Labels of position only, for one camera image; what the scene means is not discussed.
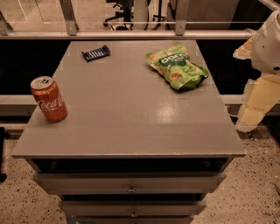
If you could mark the black object at left edge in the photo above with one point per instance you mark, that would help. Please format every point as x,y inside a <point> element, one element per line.
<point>3,176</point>

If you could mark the grey drawer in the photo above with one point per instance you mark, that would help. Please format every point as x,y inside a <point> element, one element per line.
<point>129,183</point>
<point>132,208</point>

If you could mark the red Coca-Cola can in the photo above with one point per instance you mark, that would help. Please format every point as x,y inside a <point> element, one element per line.
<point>49,99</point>

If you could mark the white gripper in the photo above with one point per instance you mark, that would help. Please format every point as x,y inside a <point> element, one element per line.
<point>268,50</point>

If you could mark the grey drawer cabinet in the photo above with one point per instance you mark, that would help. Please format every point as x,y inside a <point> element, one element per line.
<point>123,117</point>

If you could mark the metal railing bar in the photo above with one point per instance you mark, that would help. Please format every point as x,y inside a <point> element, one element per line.
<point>137,35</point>

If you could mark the top grey drawer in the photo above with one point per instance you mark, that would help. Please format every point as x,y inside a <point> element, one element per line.
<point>129,183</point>

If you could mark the black office chair base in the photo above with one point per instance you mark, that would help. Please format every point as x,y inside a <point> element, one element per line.
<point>125,12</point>

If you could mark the green snack bag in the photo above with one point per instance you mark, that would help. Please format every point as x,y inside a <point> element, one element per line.
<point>175,65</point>

